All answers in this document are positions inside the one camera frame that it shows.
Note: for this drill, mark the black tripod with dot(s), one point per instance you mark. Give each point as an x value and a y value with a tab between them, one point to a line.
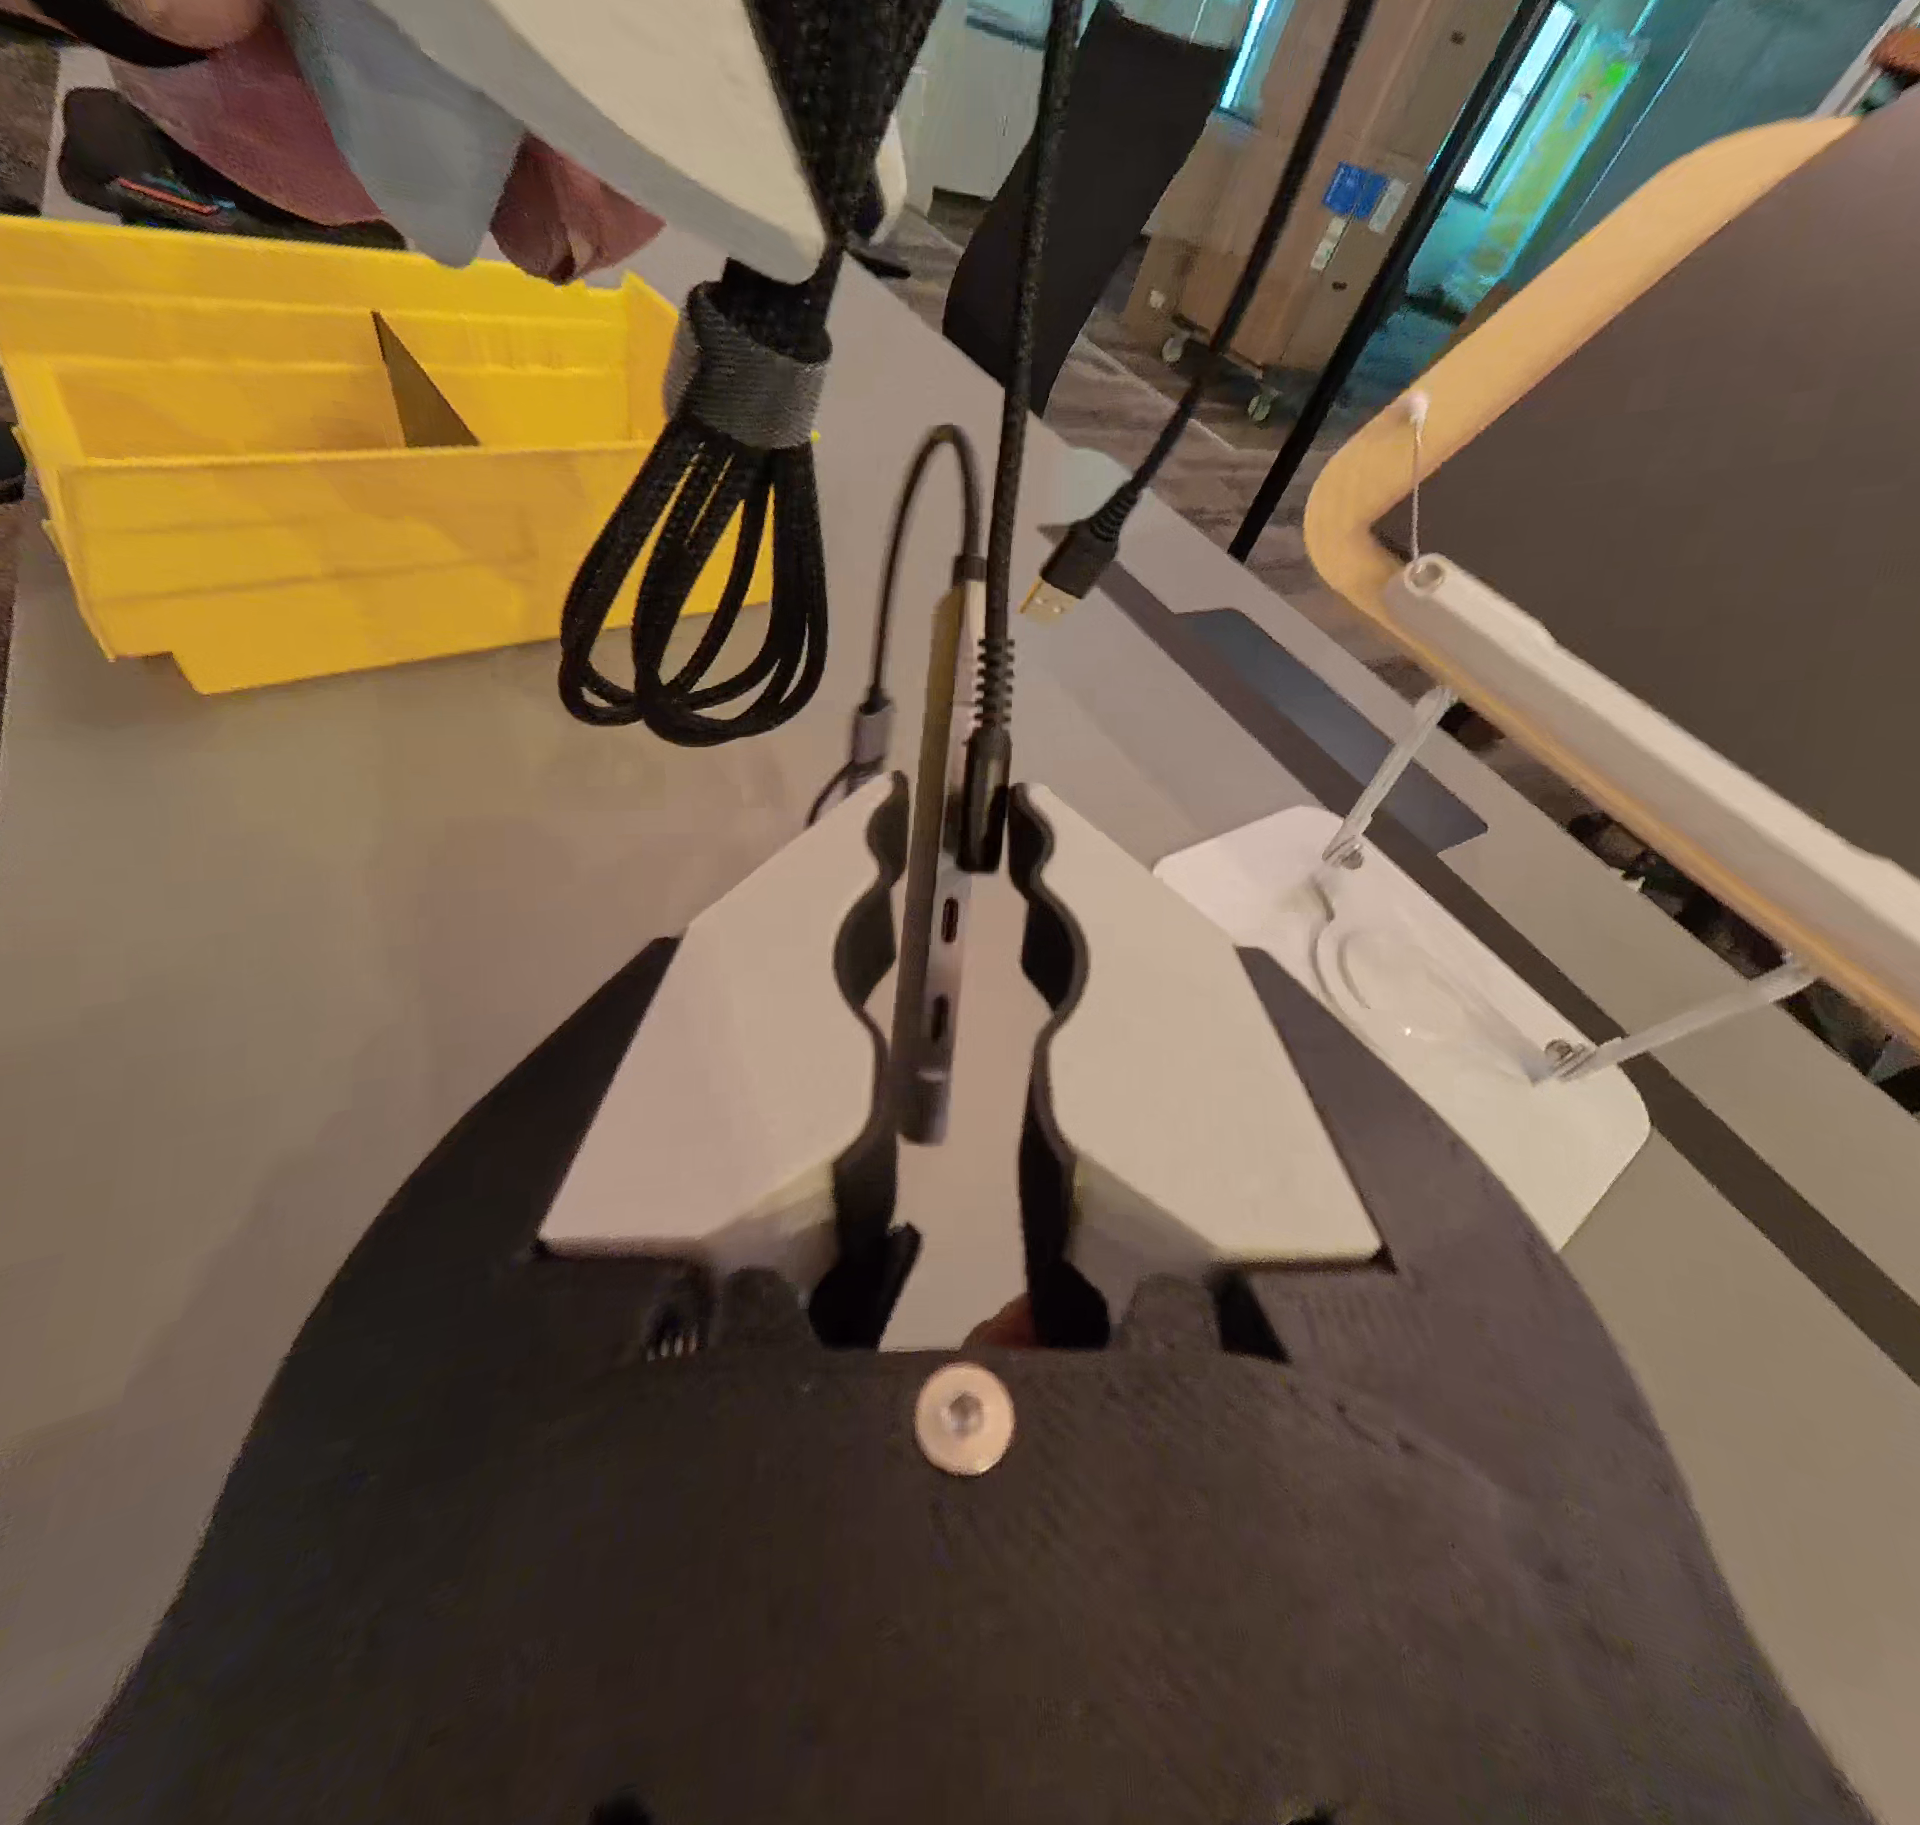
1410	235

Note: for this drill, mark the stack of cardboard boxes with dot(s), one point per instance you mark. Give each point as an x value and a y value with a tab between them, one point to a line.
1351	115

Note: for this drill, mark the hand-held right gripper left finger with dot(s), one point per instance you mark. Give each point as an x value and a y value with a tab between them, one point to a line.
705	1106

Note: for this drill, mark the black plastic bin divider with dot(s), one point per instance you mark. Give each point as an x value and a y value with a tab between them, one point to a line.
420	401

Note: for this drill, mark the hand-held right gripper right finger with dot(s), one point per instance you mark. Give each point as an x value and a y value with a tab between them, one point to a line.
1201	1106

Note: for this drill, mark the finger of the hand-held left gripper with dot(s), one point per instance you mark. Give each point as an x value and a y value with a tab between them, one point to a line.
570	40

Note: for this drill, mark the white stand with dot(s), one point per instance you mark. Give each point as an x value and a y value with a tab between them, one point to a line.
1441	1016

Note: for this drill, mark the yellow plastic bin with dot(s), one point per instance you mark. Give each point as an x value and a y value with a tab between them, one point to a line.
211	550

